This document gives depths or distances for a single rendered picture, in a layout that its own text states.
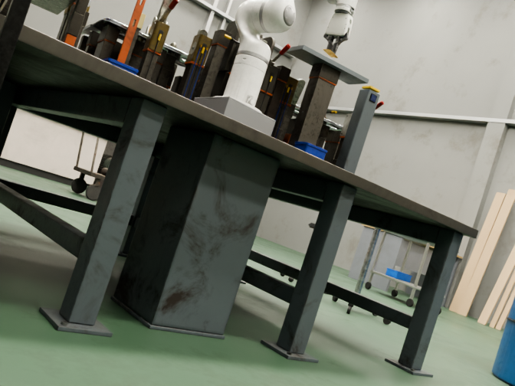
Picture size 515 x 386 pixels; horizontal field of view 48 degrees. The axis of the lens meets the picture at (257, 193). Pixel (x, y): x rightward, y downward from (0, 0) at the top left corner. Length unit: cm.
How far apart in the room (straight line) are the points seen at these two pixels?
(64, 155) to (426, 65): 667
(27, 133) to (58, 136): 44
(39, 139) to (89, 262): 716
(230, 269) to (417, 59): 995
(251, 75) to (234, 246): 60
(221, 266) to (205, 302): 14
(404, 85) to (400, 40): 103
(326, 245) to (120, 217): 82
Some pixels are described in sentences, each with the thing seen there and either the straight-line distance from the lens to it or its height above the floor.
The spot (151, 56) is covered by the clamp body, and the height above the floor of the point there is 91.
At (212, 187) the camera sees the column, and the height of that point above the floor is 49.
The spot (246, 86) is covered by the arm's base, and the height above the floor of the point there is 87.
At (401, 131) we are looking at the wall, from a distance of 1123.
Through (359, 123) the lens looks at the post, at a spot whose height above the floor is 98.
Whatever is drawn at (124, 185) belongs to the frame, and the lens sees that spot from 164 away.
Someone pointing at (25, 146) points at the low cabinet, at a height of 35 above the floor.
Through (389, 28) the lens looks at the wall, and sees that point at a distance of 1253.
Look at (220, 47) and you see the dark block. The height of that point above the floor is 105.
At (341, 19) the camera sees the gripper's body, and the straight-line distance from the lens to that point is 262.
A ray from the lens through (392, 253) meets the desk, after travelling 842.
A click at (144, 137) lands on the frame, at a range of 165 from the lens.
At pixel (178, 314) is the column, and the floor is 6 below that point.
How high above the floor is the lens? 45
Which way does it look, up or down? 2 degrees up
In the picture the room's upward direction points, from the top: 18 degrees clockwise
